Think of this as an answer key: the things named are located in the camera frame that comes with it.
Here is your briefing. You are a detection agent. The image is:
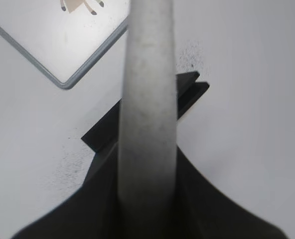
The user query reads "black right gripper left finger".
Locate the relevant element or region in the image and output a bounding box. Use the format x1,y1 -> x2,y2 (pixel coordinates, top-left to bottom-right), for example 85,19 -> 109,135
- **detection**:
13,144 -> 120,239

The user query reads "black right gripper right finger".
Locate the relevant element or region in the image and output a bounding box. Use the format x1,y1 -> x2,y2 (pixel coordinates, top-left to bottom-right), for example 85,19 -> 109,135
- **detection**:
174,148 -> 287,239

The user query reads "white-handled knife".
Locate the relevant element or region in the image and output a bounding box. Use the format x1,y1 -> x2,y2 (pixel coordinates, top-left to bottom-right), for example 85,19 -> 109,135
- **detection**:
118,0 -> 177,239

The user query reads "black knife stand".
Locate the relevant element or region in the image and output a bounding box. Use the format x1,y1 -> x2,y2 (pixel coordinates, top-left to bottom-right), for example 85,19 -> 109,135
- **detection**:
81,71 -> 210,153

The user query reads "white grey-rimmed cutting board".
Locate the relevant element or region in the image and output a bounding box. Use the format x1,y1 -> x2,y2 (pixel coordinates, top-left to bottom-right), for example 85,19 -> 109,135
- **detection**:
0,0 -> 130,90

